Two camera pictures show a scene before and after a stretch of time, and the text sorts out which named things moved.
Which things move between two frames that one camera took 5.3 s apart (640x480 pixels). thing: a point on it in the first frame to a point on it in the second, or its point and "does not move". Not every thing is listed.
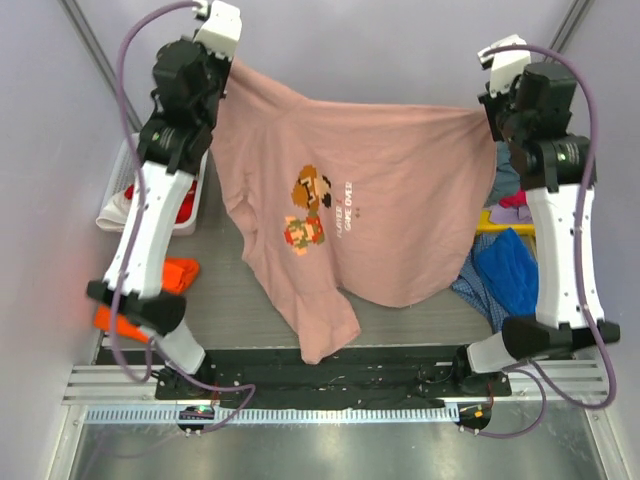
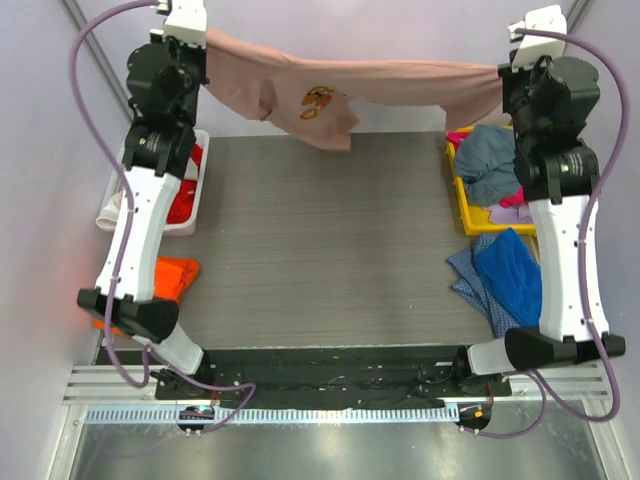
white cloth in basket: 115,214 does not move
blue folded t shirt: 509,271 does not move
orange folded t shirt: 178,274 does not move
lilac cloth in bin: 515,215 does not move
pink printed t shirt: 335,198 to 318,99
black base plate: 371,378 does not move
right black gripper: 491,118 to 509,79
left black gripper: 216,73 to 198,57
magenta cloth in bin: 518,200 does not move
